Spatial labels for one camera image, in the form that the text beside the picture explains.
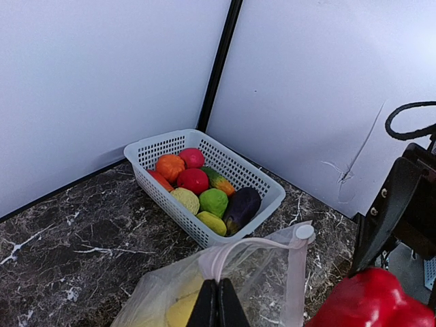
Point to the light green toy fruit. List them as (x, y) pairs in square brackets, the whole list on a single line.
[(214, 201)]

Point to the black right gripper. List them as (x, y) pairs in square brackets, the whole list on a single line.
[(408, 210)]

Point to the green yellow toy mango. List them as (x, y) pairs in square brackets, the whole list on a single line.
[(212, 221)]

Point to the red toy apple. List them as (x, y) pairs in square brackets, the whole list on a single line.
[(194, 180)]

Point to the cream toy apple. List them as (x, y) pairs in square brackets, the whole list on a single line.
[(188, 199)]

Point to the green orange toy cucumber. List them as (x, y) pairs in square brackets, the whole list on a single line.
[(218, 181)]

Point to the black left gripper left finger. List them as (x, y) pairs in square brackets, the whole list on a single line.
[(205, 312)]

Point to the red orange toy mango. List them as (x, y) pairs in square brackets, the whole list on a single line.
[(161, 180)]

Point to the yellow toy pear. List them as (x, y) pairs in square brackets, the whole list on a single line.
[(179, 313)]

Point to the red toy pepper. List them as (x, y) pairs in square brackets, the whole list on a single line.
[(373, 297)]

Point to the orange toy fruit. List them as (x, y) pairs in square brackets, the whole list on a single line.
[(170, 166)]

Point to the black enclosure frame post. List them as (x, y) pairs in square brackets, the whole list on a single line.
[(219, 63)]

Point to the white plastic basket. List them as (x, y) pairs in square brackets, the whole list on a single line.
[(143, 156)]

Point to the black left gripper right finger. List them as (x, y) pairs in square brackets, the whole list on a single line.
[(229, 309)]

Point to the clear zip top bag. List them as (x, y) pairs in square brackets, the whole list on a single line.
[(268, 275)]

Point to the dark purple toy eggplant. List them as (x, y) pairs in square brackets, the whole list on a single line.
[(242, 208)]

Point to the pink red toy fruit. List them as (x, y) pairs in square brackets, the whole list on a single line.
[(192, 157)]

